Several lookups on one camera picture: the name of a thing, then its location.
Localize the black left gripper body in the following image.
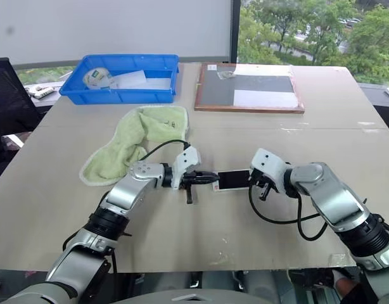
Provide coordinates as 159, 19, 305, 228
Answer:
181, 170, 198, 191

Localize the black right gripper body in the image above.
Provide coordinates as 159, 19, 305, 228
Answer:
253, 170, 277, 194

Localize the white smartphone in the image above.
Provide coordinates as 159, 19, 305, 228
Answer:
212, 169, 251, 193

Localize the light green towel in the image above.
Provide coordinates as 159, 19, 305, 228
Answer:
79, 106, 191, 187

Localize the white paper sheet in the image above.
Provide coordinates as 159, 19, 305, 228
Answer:
234, 63, 293, 77
234, 89, 298, 108

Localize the wooden framed dark board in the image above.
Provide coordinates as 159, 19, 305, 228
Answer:
194, 62, 305, 114

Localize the grey rounded robot leg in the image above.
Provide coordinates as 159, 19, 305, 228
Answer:
245, 270, 290, 294
199, 270, 236, 291

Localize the white sheet in bin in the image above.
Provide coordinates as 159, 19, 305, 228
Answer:
118, 77, 172, 91

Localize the grey robot torso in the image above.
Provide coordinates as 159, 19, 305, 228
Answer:
112, 286, 341, 304

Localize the white card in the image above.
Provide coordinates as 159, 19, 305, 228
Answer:
112, 70, 148, 89

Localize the blue plastic bin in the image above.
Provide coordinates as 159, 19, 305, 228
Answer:
59, 53, 180, 105

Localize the clear tape roll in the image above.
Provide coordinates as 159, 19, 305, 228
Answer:
82, 67, 116, 89

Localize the white roller blind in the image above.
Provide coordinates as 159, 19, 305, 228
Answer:
0, 0, 232, 66

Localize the white power strip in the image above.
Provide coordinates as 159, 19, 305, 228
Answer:
25, 85, 54, 98

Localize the black mesh office chair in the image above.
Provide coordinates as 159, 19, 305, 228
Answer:
0, 57, 42, 165

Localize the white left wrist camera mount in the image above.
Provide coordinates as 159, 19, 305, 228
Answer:
170, 146, 202, 191

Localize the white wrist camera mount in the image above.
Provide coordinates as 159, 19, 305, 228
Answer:
250, 148, 292, 193
170, 146, 202, 191

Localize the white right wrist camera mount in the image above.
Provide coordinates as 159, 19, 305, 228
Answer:
250, 148, 292, 193

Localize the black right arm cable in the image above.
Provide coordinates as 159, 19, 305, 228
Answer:
248, 185, 329, 241

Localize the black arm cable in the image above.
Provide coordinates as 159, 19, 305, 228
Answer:
248, 185, 329, 241
139, 139, 192, 164

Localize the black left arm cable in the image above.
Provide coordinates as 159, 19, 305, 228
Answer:
139, 139, 192, 164

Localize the dark window frame post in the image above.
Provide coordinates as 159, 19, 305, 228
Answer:
228, 0, 241, 63

